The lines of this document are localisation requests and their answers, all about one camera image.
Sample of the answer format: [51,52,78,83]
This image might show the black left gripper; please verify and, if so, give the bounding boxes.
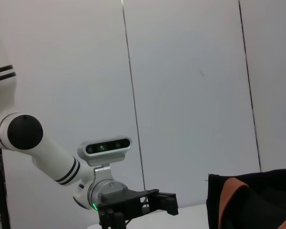
[96,188,179,229]

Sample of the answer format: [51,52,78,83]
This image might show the black food bag orange handles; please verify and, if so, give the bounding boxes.
[206,168,286,229]

